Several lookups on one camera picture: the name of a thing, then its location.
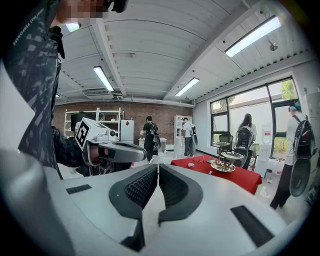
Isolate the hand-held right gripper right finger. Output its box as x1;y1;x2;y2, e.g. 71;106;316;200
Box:
144;163;288;256

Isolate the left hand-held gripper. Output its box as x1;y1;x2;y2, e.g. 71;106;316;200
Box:
74;116;148;176

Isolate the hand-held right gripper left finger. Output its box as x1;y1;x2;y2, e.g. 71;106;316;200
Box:
43;163;160;253

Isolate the brown-rimmed leaf plate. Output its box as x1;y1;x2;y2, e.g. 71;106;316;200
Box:
210;150;245;174

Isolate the person's left forearm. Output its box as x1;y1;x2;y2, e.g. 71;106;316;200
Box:
51;126;89;168

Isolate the person's left hand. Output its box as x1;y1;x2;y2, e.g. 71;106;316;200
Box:
88;144;109;163

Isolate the white cabinet with red sticker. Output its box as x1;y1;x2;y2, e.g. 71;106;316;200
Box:
119;119;135;145

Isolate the red tablecloth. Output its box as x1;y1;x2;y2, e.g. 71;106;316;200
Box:
170;154;263;195

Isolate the white metal storage shelf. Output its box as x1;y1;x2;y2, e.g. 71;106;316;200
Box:
64;107;125;139

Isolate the white bookcase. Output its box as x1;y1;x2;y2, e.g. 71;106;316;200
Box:
173;115;194;146

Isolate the black mesh office chair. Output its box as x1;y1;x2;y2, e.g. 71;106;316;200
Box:
216;131;235;156

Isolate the ceiling air conditioner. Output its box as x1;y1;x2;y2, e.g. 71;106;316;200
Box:
82;87;115;97

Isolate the white water dispenser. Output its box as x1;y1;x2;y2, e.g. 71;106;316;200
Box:
257;124;274;162

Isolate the long ceiling light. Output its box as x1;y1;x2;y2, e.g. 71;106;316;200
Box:
93;65;115;92
175;77;200;97
224;15;282;59

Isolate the black-framed window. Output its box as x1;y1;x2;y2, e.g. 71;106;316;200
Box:
209;77;300;160

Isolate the person's dark patterned jacket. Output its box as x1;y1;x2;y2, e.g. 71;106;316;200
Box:
2;0;66;181

